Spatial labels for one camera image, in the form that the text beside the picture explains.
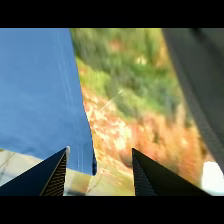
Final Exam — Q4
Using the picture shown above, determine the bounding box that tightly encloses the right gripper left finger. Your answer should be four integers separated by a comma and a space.
0, 146, 69, 197

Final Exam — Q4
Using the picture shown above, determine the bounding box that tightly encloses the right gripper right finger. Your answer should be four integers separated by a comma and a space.
131, 147, 209, 197

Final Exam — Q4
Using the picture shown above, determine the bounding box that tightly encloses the blue garment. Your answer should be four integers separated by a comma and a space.
0, 27, 98, 176

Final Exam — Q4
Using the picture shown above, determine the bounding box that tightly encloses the dark grey garment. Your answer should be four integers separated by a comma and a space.
161, 27, 224, 174

